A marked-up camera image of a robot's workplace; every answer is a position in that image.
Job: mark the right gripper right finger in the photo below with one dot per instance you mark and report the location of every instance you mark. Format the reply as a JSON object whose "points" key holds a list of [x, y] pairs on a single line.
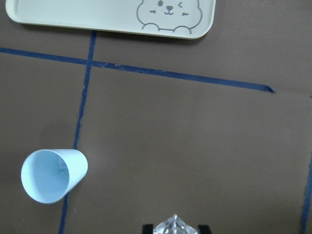
{"points": [[204, 229]]}

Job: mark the clear ice cube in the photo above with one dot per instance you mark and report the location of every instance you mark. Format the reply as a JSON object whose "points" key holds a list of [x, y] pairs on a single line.
{"points": [[174, 225]]}

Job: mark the light blue plastic cup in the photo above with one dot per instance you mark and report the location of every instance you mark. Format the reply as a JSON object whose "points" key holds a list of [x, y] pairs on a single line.
{"points": [[47, 175]]}

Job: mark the cream bear serving tray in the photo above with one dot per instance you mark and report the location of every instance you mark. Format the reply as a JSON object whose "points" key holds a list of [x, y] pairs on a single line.
{"points": [[182, 19]]}

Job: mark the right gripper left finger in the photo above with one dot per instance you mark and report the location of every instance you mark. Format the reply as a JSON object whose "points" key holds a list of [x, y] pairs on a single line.
{"points": [[148, 229]]}

